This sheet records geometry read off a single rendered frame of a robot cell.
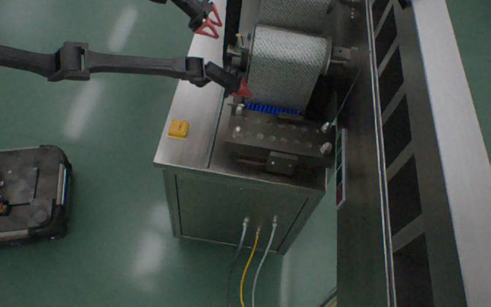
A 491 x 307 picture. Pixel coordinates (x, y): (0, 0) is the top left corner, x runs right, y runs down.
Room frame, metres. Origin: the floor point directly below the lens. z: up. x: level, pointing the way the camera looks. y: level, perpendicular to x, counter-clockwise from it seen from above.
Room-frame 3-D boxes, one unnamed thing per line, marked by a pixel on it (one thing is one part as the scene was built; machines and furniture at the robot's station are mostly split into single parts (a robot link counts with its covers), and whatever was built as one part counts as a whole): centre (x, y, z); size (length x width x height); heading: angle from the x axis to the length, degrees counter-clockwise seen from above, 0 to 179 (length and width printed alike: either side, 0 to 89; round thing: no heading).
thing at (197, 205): (1.93, 0.01, 0.43); 2.52 x 0.64 x 0.86; 1
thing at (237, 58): (1.03, 0.08, 1.05); 0.06 x 0.05 x 0.31; 91
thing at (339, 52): (1.00, -0.26, 1.28); 0.06 x 0.05 x 0.02; 91
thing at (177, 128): (0.83, 0.27, 0.91); 0.07 x 0.07 x 0.02; 1
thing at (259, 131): (0.82, -0.13, 1.00); 0.40 x 0.16 x 0.06; 91
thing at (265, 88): (0.93, -0.08, 1.11); 0.23 x 0.01 x 0.18; 91
